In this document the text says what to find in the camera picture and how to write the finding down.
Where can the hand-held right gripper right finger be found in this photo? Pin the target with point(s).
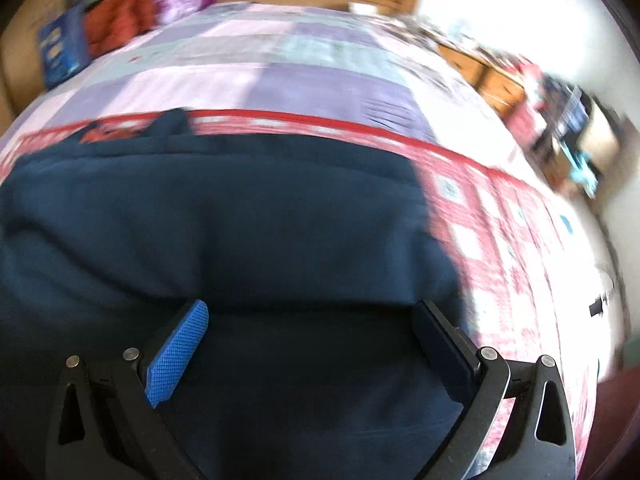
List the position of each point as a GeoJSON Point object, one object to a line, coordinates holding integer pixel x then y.
{"type": "Point", "coordinates": [445, 350]}

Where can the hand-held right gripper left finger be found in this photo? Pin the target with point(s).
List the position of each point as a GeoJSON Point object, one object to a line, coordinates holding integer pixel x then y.
{"type": "Point", "coordinates": [177, 355]}

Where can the navy blue jacket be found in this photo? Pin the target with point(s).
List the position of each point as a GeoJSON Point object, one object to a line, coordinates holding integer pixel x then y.
{"type": "Point", "coordinates": [225, 240]}

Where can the red patterned blanket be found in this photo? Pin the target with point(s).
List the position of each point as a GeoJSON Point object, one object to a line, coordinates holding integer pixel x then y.
{"type": "Point", "coordinates": [515, 270]}

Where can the turquoise cloth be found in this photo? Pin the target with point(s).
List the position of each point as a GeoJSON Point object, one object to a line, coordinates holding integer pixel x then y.
{"type": "Point", "coordinates": [582, 167]}

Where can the cardboard box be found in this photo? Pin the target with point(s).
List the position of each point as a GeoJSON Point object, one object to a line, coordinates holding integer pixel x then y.
{"type": "Point", "coordinates": [602, 135]}

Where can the wooden drawer cabinet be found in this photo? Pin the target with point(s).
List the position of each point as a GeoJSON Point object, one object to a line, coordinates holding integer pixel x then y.
{"type": "Point", "coordinates": [487, 77]}

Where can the pastel patchwork bed sheet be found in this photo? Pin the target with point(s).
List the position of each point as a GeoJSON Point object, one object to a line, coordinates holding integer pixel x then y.
{"type": "Point", "coordinates": [300, 65]}

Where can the blue printed bag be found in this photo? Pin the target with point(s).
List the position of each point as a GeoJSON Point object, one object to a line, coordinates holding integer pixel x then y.
{"type": "Point", "coordinates": [62, 47]}

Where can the orange cloth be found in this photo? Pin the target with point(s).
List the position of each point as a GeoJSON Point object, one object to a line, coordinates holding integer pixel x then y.
{"type": "Point", "coordinates": [122, 17]}

